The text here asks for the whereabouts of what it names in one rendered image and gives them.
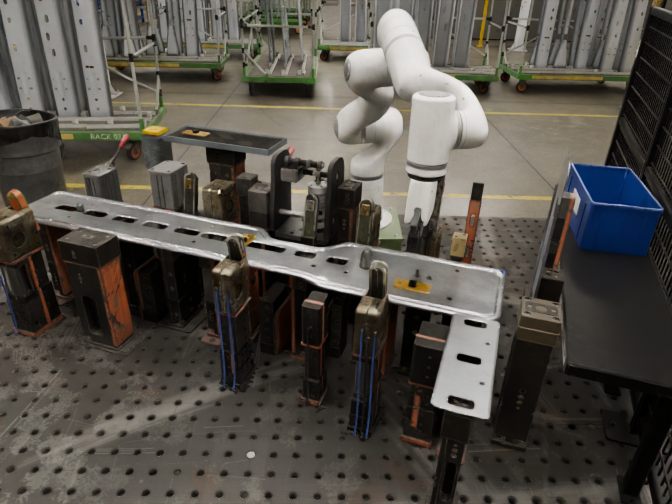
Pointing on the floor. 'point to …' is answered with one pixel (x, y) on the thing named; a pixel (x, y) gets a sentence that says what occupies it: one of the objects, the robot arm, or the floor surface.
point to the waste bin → (30, 154)
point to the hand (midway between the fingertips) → (418, 239)
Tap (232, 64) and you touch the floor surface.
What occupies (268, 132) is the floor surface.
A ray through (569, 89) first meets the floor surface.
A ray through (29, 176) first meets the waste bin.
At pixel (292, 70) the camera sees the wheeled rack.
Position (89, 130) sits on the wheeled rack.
